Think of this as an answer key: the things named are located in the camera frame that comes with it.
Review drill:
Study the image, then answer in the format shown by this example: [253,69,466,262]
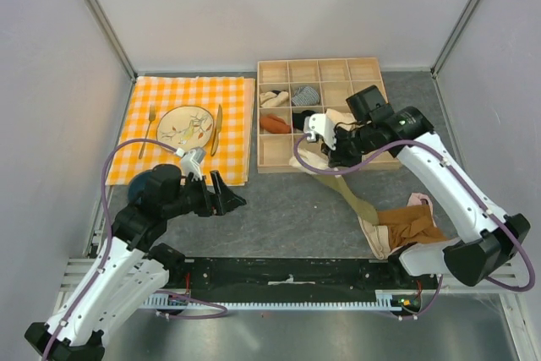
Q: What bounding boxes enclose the aluminium frame post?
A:
[84,0,138,83]
[430,0,482,79]

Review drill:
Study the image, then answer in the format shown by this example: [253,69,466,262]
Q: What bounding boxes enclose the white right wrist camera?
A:
[303,113,336,150]

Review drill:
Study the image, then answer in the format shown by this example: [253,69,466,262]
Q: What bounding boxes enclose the pink underwear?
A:
[407,193,436,226]

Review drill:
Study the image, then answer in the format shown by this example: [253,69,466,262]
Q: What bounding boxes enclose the beige cream underwear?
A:
[358,216,398,260]

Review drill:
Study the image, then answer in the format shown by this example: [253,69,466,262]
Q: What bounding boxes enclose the left aluminium frame post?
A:
[84,0,138,83]

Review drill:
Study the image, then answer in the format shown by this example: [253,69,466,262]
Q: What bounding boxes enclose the rolled grey striped underwear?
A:
[291,85,320,107]

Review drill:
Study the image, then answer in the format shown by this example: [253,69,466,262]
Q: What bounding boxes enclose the floral ceramic plate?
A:
[156,106,215,150]

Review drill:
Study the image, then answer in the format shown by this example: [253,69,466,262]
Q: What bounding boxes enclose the orange white checkered tablecloth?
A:
[107,76,255,186]

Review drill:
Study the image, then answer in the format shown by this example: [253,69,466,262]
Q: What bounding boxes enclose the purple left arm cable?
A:
[40,137,232,361]

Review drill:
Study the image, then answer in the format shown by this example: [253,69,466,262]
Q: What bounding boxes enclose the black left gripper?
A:
[164,169,246,218]

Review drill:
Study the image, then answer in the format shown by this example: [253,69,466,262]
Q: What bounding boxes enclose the wooden compartment organizer box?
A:
[256,57,404,175]

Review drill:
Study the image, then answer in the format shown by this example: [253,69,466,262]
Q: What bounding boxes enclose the blue ceramic bowl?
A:
[128,170,156,207]

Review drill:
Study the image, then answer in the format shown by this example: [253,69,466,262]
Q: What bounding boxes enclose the gold fork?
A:
[138,105,156,159]

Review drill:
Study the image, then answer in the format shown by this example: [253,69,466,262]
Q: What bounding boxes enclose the grey slotted cable duct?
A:
[140,293,421,312]

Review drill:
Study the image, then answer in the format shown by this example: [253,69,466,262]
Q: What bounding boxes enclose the rolled rust orange underwear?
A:
[260,114,292,134]

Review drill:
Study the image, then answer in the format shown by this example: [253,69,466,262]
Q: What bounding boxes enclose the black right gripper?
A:
[321,123,376,171]

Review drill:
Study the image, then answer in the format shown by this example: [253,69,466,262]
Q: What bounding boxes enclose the olive green white-band underwear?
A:
[289,149,379,226]

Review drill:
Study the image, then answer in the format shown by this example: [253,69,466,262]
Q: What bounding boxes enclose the brown orange underwear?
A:
[378,205,448,251]

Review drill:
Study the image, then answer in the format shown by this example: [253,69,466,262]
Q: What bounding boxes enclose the rolled cream underwear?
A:
[325,108,356,131]

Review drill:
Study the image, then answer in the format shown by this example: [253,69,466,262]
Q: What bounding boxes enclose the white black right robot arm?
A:
[309,85,531,288]

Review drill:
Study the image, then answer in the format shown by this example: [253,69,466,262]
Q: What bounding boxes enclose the rolled beige black underwear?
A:
[260,90,289,108]

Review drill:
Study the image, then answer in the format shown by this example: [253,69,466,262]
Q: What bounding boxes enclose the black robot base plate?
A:
[165,257,437,304]

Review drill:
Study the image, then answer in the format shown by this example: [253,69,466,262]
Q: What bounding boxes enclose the right aluminium frame post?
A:
[430,0,482,79]

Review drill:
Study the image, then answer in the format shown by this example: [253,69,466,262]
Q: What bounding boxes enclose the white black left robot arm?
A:
[25,164,246,360]

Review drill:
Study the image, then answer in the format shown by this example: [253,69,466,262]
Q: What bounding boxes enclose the gold knife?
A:
[210,105,223,156]

